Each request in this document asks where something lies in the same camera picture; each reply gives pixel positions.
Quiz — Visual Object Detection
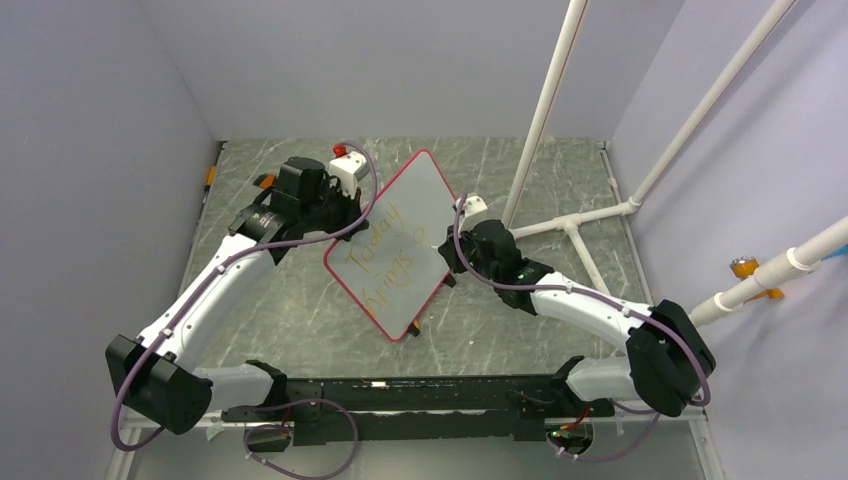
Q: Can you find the red-framed whiteboard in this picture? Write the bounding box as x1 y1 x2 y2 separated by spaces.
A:
324 149 456 342

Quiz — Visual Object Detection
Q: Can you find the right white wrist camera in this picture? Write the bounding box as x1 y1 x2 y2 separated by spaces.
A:
455 195 488 232

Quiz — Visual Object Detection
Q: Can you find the white PVC pipe right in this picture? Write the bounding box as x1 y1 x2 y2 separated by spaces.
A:
689 217 847 328

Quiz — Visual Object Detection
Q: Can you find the white PVC pipe frame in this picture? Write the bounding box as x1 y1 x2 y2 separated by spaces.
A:
502 1 795 293

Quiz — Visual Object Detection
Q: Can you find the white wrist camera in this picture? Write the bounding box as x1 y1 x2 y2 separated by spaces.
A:
455 195 488 232
327 143 370 198

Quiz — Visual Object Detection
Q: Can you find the orange tool at edge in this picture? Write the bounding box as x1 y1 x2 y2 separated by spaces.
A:
204 165 217 192

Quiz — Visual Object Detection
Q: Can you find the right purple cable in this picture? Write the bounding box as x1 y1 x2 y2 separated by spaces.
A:
452 193 712 464

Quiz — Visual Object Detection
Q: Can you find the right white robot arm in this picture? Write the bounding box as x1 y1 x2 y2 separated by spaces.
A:
437 220 716 417

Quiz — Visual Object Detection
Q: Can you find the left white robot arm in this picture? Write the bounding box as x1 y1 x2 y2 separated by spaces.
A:
105 152 377 440

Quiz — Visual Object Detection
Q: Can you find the orange black small object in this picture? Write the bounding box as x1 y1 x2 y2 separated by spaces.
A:
253 174 276 189

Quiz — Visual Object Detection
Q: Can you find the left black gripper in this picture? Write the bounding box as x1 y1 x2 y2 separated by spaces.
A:
301 179 366 242

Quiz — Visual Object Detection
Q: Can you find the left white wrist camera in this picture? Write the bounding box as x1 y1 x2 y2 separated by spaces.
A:
327 143 370 198

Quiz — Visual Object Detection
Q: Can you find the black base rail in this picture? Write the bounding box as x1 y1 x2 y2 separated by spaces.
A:
222 374 614 446

